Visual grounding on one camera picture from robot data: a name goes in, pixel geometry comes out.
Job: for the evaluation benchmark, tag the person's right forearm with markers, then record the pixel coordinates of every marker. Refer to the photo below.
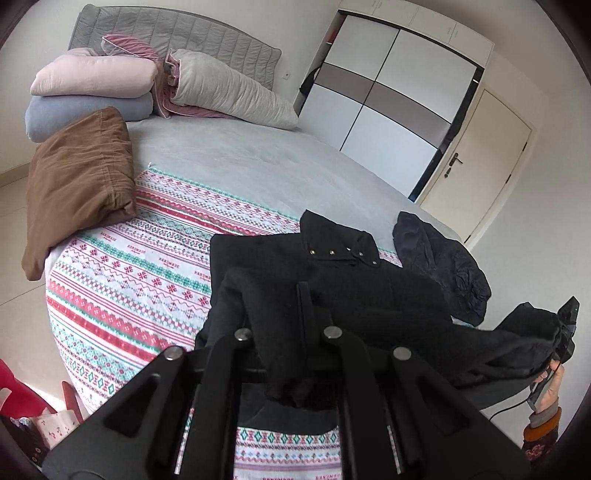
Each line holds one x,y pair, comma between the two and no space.
540,438

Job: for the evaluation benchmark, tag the pink folded quilt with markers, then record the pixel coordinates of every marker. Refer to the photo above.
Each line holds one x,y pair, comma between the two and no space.
92,74

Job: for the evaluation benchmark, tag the brown pillow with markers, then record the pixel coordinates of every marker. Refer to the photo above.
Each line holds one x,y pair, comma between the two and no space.
78,184

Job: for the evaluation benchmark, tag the patterned knit-print blanket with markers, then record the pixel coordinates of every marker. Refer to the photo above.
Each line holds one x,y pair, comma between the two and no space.
138,286

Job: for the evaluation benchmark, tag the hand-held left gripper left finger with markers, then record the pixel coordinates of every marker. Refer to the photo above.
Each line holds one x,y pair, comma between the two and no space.
231,364

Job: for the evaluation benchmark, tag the black coat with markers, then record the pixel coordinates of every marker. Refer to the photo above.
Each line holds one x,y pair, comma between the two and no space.
369,295

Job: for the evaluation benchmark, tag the blue folded quilt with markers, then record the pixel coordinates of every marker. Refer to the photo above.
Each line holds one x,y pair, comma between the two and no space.
87,115

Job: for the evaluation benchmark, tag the bed with grey sheet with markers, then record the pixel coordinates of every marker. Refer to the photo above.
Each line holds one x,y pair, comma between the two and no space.
258,166

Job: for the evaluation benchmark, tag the pink striped pillow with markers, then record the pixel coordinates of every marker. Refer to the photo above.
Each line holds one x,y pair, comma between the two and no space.
127,45

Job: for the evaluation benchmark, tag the grey padded headboard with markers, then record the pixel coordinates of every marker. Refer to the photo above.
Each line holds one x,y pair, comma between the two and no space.
207,32

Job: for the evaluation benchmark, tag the white and grey wardrobe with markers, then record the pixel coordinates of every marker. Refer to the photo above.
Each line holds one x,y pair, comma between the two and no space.
397,101

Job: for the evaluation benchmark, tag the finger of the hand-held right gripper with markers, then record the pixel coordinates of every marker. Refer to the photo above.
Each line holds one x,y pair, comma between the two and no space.
570,316

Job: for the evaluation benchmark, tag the person's right hand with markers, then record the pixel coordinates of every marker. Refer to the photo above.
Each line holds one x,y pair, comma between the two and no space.
551,390

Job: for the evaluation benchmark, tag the cream door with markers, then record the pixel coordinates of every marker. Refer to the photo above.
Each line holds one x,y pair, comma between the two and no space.
480,170

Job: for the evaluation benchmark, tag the red plastic chair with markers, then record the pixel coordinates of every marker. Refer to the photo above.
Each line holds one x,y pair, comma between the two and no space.
27,392

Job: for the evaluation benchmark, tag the mauve pillow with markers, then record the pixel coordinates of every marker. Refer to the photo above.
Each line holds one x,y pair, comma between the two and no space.
203,113

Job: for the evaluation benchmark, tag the black quilted down jacket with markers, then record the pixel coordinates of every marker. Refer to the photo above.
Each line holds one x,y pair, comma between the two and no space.
443,263

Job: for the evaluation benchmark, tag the off-white pillow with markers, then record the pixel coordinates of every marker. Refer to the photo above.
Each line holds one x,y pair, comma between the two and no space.
231,87

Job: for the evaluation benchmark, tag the floral fabric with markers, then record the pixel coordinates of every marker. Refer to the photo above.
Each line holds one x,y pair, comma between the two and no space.
46,429

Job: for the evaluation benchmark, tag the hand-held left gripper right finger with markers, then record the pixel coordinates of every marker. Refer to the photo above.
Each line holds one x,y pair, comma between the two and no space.
351,364

